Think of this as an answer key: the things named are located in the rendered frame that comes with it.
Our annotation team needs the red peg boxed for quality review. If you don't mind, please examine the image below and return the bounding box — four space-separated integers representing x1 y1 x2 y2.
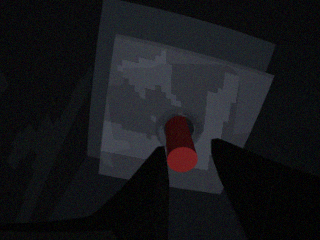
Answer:
165 116 197 172

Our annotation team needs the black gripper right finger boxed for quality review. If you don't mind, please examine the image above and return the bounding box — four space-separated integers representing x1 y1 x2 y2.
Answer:
211 139 320 240

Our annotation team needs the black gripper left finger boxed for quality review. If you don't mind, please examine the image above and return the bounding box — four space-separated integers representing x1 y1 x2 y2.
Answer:
0 147 169 240

